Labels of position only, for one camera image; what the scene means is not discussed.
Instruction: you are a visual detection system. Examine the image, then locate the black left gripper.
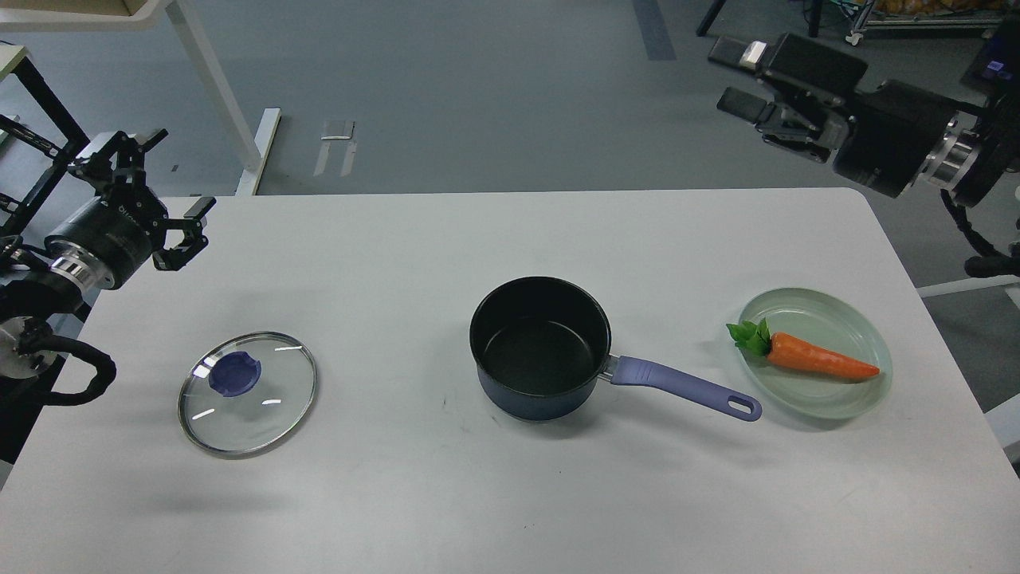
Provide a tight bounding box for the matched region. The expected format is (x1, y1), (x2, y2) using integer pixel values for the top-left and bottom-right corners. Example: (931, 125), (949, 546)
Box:
(44, 128), (218, 291)

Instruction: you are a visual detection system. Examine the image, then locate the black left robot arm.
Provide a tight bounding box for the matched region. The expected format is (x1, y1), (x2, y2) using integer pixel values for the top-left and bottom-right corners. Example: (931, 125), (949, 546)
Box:
(2, 128), (215, 464)

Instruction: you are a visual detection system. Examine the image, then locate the orange toy carrot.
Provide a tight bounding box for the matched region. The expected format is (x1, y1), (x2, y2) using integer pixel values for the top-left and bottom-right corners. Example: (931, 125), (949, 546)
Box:
(725, 320), (881, 382)

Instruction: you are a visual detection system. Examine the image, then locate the metal wheeled cart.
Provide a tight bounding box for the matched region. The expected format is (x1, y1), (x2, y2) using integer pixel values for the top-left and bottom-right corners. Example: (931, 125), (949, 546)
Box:
(844, 1), (1018, 46)

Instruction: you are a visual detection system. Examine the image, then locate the black stand leg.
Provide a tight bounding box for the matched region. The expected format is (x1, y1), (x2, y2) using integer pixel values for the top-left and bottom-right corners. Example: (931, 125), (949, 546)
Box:
(696, 0), (728, 37)

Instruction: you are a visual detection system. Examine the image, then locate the black metal rack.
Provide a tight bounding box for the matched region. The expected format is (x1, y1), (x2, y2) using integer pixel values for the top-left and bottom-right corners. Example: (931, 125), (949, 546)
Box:
(0, 46), (143, 323)

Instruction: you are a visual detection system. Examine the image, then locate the white table frame leg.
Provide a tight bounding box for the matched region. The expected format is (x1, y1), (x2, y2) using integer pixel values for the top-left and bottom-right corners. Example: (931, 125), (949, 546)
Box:
(1, 1), (283, 196)

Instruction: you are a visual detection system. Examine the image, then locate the glass lid blue knob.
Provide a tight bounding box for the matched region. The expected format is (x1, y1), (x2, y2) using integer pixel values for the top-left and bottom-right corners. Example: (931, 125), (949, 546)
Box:
(176, 331), (320, 458)

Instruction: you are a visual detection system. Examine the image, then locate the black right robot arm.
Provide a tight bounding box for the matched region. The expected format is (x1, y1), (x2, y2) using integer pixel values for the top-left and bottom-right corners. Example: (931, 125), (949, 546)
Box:
(708, 14), (1019, 277)

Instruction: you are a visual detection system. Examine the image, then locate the translucent green plate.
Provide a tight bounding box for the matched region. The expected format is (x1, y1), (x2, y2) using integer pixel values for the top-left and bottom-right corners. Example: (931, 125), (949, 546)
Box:
(726, 286), (893, 421)

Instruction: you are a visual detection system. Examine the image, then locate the blue saucepan with handle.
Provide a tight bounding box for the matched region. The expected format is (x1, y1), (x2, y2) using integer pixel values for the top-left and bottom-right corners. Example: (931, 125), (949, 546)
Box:
(469, 276), (763, 422)

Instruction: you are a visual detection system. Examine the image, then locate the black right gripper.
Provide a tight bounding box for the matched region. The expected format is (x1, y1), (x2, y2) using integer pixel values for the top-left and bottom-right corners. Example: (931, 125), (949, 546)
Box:
(708, 33), (957, 199)

